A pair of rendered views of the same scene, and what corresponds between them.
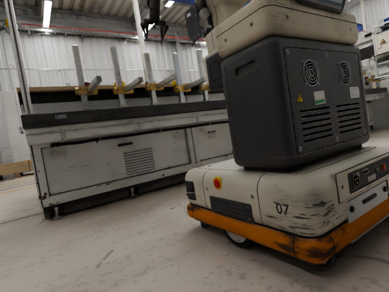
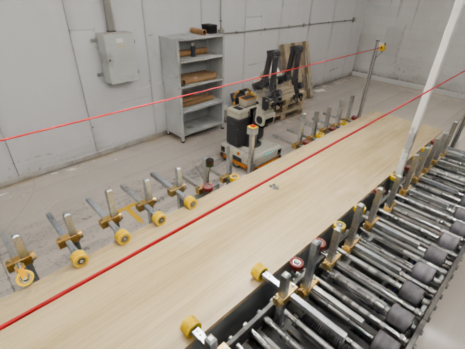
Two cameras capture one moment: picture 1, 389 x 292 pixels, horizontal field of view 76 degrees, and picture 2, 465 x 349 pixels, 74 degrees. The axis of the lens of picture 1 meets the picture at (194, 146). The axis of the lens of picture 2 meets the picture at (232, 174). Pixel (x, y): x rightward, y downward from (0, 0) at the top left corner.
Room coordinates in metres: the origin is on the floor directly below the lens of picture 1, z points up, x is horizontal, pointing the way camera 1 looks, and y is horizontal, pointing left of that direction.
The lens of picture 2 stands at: (4.93, -1.45, 2.23)
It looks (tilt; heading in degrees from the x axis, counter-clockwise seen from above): 32 degrees down; 168
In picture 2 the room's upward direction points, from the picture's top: 2 degrees clockwise
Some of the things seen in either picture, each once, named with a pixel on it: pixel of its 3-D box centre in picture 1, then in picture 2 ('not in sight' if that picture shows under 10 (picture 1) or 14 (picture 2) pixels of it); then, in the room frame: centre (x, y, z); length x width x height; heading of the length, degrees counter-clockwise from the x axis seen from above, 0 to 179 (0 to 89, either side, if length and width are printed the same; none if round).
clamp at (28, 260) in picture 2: not in sight; (21, 260); (3.58, -2.29, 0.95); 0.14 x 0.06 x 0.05; 123
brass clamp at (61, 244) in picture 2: not in sight; (69, 238); (3.45, -2.08, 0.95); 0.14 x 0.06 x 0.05; 123
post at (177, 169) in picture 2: not in sight; (180, 194); (3.03, -1.43, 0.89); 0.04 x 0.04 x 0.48; 33
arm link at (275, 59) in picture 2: not in sight; (274, 71); (1.57, -0.28, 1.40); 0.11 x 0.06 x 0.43; 123
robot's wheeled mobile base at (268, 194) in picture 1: (283, 185); (250, 150); (1.07, -0.35, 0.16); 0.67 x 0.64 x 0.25; 33
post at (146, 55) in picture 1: (151, 83); (326, 127); (1.95, 0.26, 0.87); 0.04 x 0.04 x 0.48; 33
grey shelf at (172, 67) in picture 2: not in sight; (194, 86); (-0.08, -1.03, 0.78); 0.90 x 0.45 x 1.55; 123
